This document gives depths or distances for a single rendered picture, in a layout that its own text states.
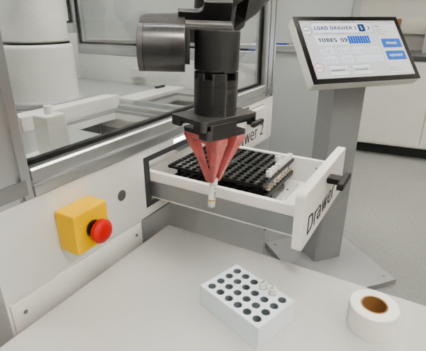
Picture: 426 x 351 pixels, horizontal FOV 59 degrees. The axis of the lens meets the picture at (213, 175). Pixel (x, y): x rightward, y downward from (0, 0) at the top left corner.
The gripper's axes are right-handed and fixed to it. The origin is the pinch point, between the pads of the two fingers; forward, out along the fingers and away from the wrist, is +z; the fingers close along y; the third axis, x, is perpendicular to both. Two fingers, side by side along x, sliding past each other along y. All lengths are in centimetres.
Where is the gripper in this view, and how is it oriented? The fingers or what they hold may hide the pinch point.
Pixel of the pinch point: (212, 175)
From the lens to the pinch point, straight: 53.9
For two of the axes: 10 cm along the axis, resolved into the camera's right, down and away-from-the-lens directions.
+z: -0.3, 9.2, 3.8
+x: 7.0, 2.9, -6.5
